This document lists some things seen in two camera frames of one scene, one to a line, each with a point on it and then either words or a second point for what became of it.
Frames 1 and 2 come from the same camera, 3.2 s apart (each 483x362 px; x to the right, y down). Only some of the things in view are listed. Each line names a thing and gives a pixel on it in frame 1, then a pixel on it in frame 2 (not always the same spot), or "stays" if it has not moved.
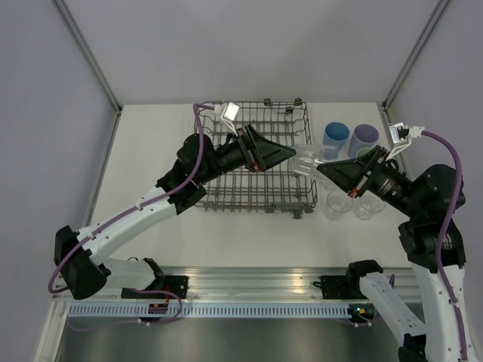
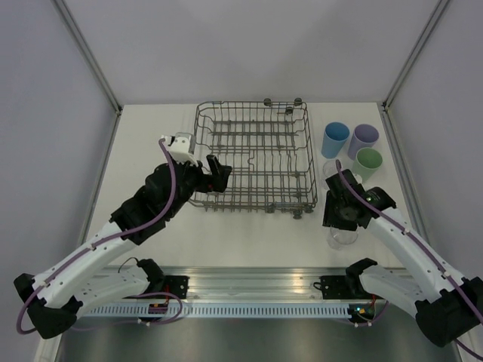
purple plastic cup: x=364 y=136 stays
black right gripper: x=354 y=173 → x=329 y=217
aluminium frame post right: x=415 y=56 stays
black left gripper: x=259 y=153 → x=219 y=177
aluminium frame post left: x=89 y=54 stays
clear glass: x=309 y=156 → x=339 y=237
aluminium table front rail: x=256 y=283 stays
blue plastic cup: x=336 y=134 stays
